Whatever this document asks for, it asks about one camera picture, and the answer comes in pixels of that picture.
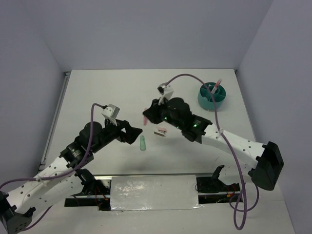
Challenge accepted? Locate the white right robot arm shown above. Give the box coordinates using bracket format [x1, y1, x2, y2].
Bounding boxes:
[143, 97, 284, 191]

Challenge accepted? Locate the aluminium table edge rail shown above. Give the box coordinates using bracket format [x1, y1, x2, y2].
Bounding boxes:
[38, 71, 71, 173]

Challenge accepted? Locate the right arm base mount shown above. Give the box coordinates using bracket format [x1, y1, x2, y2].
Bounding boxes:
[195, 165, 240, 205]

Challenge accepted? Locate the pink translucent pen cap tube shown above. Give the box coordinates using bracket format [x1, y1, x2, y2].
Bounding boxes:
[143, 117, 148, 126]

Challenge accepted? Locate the pink pen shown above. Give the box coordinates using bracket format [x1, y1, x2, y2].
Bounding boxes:
[212, 78, 222, 93]

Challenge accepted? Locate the teal round divided container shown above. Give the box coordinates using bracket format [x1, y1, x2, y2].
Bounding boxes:
[197, 82, 226, 111]

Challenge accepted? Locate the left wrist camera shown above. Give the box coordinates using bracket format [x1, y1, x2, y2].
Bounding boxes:
[101, 104, 120, 126]

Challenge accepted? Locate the green glue stick tube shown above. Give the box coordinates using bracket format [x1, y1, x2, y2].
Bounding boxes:
[140, 135, 146, 151]

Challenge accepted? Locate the pink white stapler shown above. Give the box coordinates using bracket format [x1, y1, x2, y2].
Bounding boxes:
[154, 127, 167, 137]

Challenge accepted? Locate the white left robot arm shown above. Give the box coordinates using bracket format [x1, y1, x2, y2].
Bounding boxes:
[0, 120, 143, 234]

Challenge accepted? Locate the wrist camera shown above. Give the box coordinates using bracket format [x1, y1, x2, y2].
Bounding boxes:
[157, 83, 174, 105]
[101, 104, 120, 126]

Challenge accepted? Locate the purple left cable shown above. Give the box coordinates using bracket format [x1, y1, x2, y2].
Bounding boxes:
[0, 103, 108, 231]

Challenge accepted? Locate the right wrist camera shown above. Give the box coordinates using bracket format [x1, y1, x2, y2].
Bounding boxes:
[157, 83, 174, 105]

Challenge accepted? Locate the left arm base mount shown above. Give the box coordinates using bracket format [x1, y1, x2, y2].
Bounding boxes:
[64, 169, 111, 211]

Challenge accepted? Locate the silver foil cover plate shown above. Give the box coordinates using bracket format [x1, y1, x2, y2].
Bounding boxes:
[110, 175, 200, 211]

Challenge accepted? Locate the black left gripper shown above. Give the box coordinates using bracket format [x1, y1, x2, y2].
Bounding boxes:
[91, 116, 142, 153]

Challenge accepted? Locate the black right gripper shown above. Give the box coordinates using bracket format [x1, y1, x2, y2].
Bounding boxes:
[143, 96, 183, 129]

